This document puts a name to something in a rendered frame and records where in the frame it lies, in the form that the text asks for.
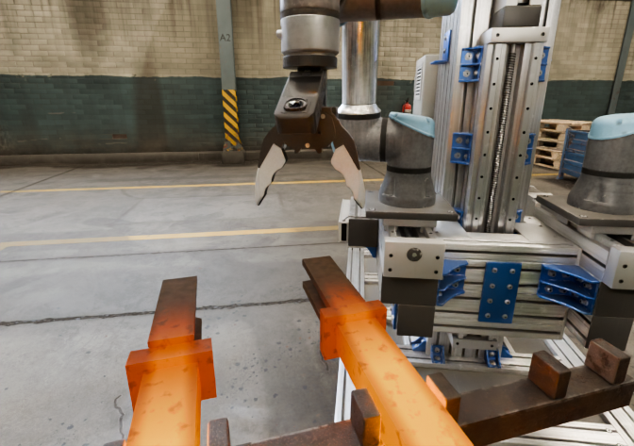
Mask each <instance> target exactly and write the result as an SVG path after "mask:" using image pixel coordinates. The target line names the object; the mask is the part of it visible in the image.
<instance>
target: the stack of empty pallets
mask: <svg viewBox="0 0 634 446"><path fill-rule="evenodd" d="M545 124H549V125H550V126H549V127H546V126H545ZM589 125H592V122H584V121H570V120H554V119H549V120H541V125H540V131H539V137H538V142H537V147H536V153H535V158H534V164H536V165H540V166H543V167H548V168H552V169H557V170H559V166H560V162H561V156H562V150H563V144H564V139H565V133H566V128H568V127H569V126H571V128H572V130H590V126H589ZM548 135H551V136H548ZM544 142H545V143H544ZM541 158H543V159H541ZM540 162H545V163H550V164H553V165H554V166H550V165H546V164H541V163H540Z"/></svg>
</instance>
